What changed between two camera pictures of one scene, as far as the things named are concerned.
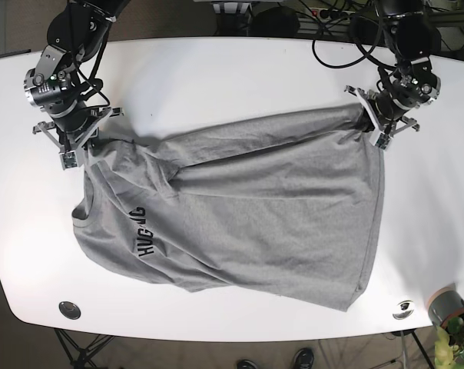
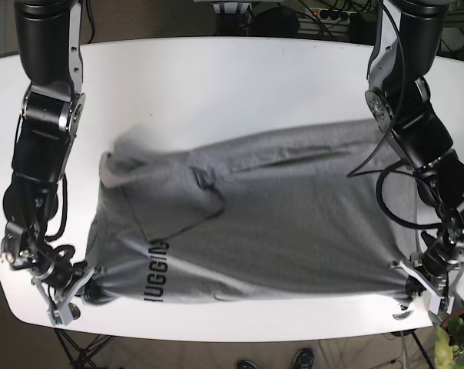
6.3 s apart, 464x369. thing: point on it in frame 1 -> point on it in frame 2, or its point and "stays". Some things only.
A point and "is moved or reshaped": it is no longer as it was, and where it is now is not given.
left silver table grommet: [70, 310] stays
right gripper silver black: [72, 144] -> [59, 279]
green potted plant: [457, 348] stays
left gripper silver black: [381, 116] -> [432, 268]
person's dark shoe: [246, 364] stays
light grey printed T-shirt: [286, 206] is moved or reshaped
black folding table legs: [77, 355] stays
